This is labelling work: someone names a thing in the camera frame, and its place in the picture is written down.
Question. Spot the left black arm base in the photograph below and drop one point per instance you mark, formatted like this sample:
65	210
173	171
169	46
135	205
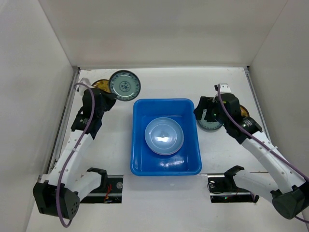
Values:
111	194

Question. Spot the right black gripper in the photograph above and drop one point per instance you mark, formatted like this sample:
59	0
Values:
203	111

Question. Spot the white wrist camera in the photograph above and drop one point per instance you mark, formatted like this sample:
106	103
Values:
223	88
82	85

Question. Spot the blue plastic bin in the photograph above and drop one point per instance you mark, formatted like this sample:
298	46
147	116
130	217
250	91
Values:
145	162

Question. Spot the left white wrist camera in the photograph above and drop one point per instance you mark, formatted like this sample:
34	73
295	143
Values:
82	85

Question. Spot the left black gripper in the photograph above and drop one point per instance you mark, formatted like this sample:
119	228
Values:
111	97

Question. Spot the yellow patterned plate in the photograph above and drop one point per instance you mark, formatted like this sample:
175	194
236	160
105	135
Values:
244	111
102	84

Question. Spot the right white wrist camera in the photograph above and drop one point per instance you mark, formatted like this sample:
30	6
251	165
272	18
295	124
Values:
223	88

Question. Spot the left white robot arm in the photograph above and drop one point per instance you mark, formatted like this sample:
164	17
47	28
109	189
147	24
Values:
61	193

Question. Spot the light blue plastic plate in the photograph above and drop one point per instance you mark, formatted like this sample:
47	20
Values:
164	132

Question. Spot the green floral plate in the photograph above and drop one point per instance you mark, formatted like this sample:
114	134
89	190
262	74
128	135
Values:
208	126
125	85

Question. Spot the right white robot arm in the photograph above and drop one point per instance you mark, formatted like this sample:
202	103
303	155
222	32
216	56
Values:
288	190

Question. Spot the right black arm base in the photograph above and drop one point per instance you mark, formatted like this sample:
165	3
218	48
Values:
223	189

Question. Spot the purple plastic plate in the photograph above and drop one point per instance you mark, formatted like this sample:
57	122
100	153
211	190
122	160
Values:
165	151

